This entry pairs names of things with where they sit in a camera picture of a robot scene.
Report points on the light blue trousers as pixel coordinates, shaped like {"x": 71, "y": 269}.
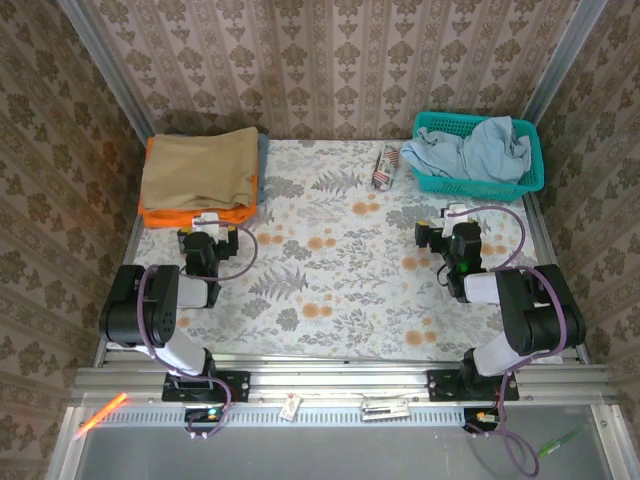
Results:
{"x": 480, "y": 150}

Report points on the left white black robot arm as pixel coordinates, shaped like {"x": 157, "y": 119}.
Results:
{"x": 165, "y": 310}

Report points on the blue folded trousers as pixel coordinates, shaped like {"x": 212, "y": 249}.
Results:
{"x": 263, "y": 150}

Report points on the teal plastic basket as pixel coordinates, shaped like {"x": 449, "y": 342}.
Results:
{"x": 465, "y": 190}

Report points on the floral table cloth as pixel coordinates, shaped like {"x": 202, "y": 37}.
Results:
{"x": 325, "y": 250}

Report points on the small paper tag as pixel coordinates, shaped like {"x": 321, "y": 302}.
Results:
{"x": 290, "y": 407}

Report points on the orange pen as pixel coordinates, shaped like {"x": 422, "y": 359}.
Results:
{"x": 102, "y": 414}

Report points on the green pen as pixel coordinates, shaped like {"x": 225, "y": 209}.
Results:
{"x": 560, "y": 440}

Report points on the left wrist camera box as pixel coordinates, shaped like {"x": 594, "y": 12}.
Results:
{"x": 206, "y": 222}

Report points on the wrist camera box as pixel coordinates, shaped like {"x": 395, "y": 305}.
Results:
{"x": 455, "y": 212}
{"x": 206, "y": 222}

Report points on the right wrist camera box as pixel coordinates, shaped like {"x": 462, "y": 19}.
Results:
{"x": 455, "y": 212}

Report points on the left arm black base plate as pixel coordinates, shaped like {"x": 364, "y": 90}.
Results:
{"x": 235, "y": 385}

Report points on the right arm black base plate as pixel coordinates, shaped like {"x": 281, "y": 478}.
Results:
{"x": 442, "y": 387}

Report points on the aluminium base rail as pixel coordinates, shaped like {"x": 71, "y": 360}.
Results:
{"x": 340, "y": 385}

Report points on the aluminium corner post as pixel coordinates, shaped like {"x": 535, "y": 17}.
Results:
{"x": 565, "y": 65}
{"x": 107, "y": 70}

